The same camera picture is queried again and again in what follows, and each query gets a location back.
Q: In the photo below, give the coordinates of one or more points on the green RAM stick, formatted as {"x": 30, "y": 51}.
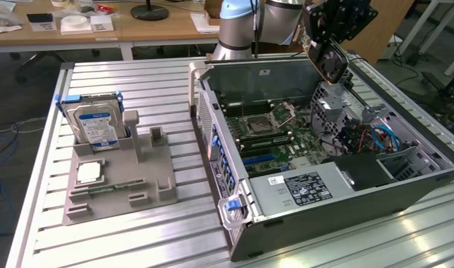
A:
{"x": 104, "y": 189}

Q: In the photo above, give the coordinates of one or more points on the installed black RAM stick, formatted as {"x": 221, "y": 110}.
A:
{"x": 267, "y": 143}

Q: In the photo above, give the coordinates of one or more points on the black graphics card with fan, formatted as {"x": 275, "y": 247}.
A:
{"x": 333, "y": 62}

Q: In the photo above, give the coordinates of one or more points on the grey parts rack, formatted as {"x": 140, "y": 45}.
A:
{"x": 114, "y": 171}

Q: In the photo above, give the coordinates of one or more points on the brown cardboard box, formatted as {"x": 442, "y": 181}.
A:
{"x": 213, "y": 8}

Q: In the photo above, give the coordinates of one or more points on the blue case latch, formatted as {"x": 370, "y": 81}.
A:
{"x": 233, "y": 206}

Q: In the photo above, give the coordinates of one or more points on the black and white label box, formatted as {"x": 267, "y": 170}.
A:
{"x": 41, "y": 22}

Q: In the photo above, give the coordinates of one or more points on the silver disk bay cage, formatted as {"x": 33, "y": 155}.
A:
{"x": 329, "y": 106}

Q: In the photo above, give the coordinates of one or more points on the small white labelled box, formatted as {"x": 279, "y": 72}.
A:
{"x": 101, "y": 23}

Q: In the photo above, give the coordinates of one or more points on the clear plastic bag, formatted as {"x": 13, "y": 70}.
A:
{"x": 2, "y": 14}

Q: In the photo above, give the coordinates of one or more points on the grey power supply unit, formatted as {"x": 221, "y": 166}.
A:
{"x": 309, "y": 187}

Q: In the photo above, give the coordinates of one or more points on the white paper tag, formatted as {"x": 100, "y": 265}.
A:
{"x": 6, "y": 28}

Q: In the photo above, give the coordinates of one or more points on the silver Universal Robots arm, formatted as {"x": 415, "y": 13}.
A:
{"x": 241, "y": 30}

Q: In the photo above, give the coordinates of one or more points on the hard disk in blue caddy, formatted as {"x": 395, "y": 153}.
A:
{"x": 94, "y": 125}

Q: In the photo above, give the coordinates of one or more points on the white desk frame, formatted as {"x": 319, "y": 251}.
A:
{"x": 423, "y": 25}

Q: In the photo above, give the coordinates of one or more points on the CPU socket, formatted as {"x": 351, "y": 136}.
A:
{"x": 258, "y": 125}

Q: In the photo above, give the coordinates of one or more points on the wooden cabinet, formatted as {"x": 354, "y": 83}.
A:
{"x": 383, "y": 33}

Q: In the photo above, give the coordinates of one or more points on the black round lamp base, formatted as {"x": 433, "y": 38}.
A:
{"x": 149, "y": 12}

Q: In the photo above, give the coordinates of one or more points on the metal socket cover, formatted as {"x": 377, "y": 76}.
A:
{"x": 283, "y": 111}

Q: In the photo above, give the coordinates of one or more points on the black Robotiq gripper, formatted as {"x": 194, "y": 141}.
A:
{"x": 338, "y": 19}

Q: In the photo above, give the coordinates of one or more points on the red packet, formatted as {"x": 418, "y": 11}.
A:
{"x": 104, "y": 9}

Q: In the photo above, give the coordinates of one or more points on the white box with bowl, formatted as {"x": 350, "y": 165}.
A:
{"x": 76, "y": 25}

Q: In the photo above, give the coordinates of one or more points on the wooden desk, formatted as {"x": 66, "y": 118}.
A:
{"x": 156, "y": 30}

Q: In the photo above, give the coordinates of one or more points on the black chair base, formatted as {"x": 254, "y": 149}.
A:
{"x": 24, "y": 65}

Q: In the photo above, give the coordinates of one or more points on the silver CPU chip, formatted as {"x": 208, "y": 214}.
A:
{"x": 88, "y": 173}

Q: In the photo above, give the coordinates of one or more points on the blue expansion slot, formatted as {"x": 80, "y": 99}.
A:
{"x": 258, "y": 159}

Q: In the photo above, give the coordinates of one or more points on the open grey PC case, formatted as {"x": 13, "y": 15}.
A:
{"x": 323, "y": 220}

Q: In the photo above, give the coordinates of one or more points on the white tape roll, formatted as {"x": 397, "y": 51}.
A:
{"x": 58, "y": 2}

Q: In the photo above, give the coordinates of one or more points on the white paper stack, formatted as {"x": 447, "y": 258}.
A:
{"x": 204, "y": 23}

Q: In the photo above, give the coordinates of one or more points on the green motherboard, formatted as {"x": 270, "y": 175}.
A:
{"x": 297, "y": 145}

